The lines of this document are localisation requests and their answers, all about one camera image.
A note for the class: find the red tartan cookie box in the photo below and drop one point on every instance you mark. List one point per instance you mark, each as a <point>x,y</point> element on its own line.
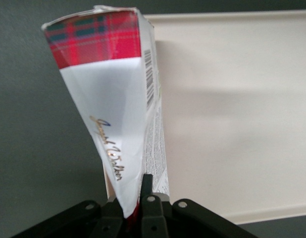
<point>111,99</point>

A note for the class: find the cream plastic tray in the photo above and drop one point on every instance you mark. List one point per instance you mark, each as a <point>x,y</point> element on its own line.
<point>237,111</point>

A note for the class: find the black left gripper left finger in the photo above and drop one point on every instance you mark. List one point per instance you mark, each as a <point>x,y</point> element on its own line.
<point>111,220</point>

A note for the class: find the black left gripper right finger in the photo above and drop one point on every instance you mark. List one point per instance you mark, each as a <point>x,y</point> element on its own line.
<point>150,213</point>

